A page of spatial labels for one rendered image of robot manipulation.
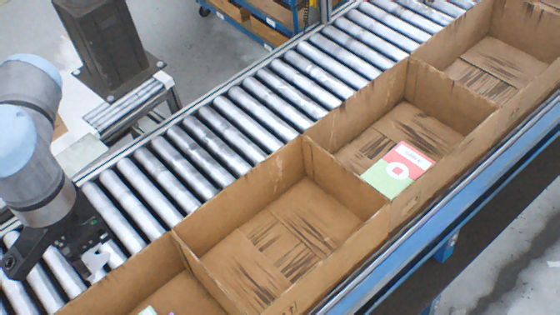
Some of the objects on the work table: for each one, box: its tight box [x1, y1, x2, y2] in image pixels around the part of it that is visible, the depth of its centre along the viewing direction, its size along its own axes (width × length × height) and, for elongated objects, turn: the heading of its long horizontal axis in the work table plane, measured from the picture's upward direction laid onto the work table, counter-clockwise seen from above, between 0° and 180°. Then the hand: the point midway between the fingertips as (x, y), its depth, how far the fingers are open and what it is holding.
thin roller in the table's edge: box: [96, 83, 163, 133], centre depth 192 cm, size 2×28×2 cm, turn 141°
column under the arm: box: [51, 0, 168, 106], centre depth 191 cm, size 26×26×33 cm
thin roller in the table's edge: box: [88, 78, 154, 126], centre depth 194 cm, size 2×28×2 cm, turn 141°
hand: (86, 276), depth 97 cm, fingers closed
